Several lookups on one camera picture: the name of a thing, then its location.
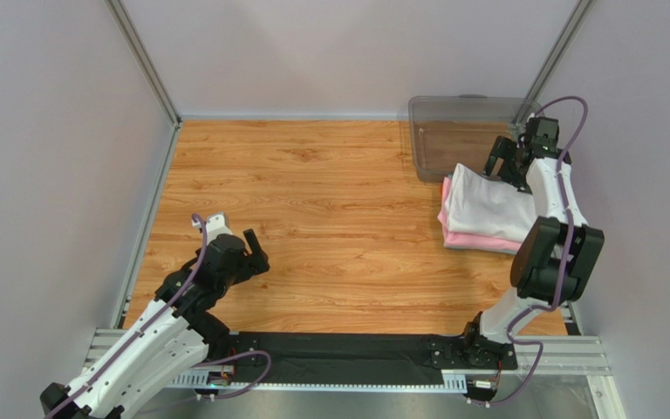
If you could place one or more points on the aluminium frame rail front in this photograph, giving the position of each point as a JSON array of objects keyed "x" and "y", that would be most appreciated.
[{"x": 561, "y": 357}]

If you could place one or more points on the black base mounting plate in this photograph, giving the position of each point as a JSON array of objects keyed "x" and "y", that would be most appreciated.
[{"x": 357, "y": 358}]

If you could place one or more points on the left aluminium frame post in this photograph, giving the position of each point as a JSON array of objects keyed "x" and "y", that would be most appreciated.
[{"x": 133, "y": 39}]

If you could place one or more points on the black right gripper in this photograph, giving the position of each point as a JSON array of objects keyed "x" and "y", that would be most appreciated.
[{"x": 503, "y": 158}]

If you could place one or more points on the right aluminium frame post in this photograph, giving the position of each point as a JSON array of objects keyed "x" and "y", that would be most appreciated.
[{"x": 562, "y": 43}]

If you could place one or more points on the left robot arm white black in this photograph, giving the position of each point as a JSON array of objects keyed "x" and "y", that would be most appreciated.
[{"x": 176, "y": 332}]

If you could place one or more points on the white t shirt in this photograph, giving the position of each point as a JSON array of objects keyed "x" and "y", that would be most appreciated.
[{"x": 477, "y": 205}]

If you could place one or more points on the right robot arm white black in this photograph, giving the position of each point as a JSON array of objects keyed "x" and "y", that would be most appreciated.
[{"x": 555, "y": 260}]

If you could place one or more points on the pink folded t shirt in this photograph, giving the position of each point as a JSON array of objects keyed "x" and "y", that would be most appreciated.
[{"x": 469, "y": 241}]

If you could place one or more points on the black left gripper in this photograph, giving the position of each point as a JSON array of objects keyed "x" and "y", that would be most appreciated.
[{"x": 255, "y": 263}]

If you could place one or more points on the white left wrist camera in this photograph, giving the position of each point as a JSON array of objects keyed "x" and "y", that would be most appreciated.
[{"x": 214, "y": 225}]

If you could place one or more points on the clear grey plastic bin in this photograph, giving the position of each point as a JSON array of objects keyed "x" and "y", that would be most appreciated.
[{"x": 447, "y": 130}]

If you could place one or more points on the aluminium frame post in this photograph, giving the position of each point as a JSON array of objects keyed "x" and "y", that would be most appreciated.
[
  {"x": 133, "y": 39},
  {"x": 562, "y": 43}
]

